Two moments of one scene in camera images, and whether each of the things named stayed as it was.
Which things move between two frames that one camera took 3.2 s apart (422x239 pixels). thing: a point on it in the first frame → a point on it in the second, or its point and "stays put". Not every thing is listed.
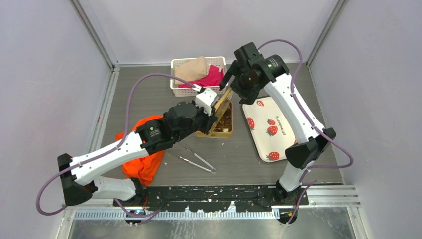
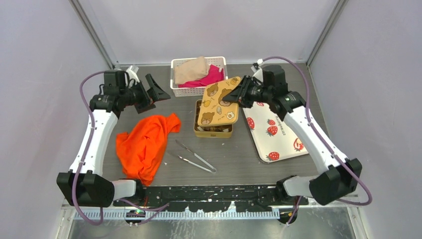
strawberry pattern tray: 269,134 stays put
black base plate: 217,198 stays put
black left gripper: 209,120 → 155,93
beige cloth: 191,70 stays put
